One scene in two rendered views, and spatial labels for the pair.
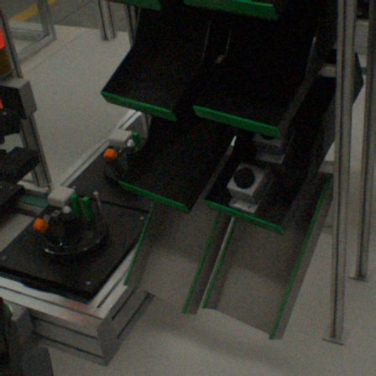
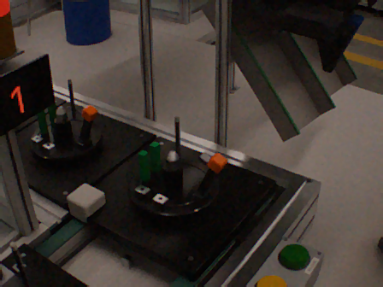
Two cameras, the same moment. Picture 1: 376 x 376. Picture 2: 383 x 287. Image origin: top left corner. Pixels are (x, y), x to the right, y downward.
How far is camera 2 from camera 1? 1.34 m
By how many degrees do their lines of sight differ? 68
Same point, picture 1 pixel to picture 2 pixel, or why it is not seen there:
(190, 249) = (281, 79)
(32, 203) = (57, 246)
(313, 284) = (234, 108)
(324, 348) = not seen: hidden behind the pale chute
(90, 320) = (309, 185)
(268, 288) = (318, 66)
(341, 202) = not seen: outside the picture
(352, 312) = not seen: hidden behind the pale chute
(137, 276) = (285, 129)
